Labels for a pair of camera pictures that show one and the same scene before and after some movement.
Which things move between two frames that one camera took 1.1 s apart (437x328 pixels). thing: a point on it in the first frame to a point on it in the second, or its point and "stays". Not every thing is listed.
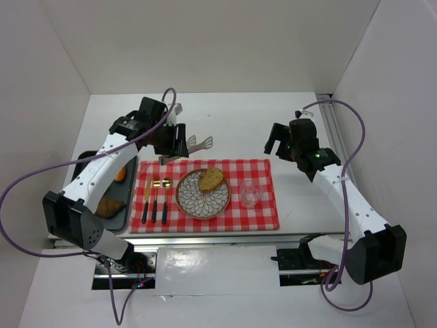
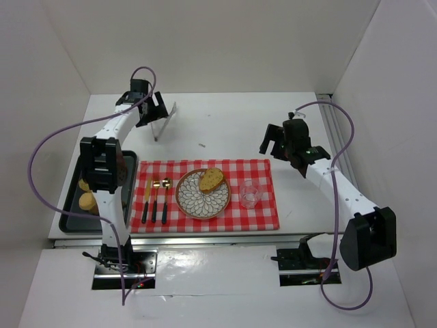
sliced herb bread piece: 209,178 stays
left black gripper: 181,141 to 155,111
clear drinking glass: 250,194 stays
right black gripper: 275,140 stays
